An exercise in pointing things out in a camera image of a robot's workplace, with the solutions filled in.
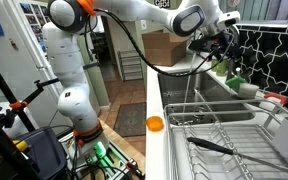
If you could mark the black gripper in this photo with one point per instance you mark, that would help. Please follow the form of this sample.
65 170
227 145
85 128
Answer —
221 45

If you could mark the curved steel tap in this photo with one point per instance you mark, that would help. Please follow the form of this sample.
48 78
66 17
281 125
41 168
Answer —
232 64

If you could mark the small orange bowl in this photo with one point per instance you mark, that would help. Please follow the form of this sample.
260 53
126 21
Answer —
154 123

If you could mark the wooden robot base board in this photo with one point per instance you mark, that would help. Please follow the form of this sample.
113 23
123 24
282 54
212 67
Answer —
131 162

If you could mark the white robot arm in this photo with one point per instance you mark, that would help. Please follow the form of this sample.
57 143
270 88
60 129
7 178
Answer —
70 19

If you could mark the short green soap bottle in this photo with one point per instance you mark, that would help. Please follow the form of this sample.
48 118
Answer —
214 63

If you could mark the tall green soap bottle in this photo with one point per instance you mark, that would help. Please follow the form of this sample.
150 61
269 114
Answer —
221 68

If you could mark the green sponge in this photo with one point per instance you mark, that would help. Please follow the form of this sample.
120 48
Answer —
234 83

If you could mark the white dish brush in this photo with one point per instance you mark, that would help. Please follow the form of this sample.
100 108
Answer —
249 91

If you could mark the brown cardboard box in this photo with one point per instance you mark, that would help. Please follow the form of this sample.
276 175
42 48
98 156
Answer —
163 48

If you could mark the stainless steel sink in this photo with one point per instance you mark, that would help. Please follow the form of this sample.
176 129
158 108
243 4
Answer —
181 94

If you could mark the metal dish rack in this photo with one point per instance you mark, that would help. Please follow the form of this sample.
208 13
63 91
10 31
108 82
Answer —
186 161

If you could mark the grey floor mat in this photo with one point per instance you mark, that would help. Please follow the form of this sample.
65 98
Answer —
131 120

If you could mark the green clamp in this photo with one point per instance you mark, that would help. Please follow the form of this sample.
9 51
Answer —
107 159

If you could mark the dark blue bin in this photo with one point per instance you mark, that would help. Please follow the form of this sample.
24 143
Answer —
37 155

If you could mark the black tripod stand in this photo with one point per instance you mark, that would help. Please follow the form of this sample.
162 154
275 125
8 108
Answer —
13 123

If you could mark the wire shelf rack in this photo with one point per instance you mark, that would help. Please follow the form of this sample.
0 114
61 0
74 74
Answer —
130 63

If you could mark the black handled utensil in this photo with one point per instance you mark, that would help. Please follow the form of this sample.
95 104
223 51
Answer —
212 146

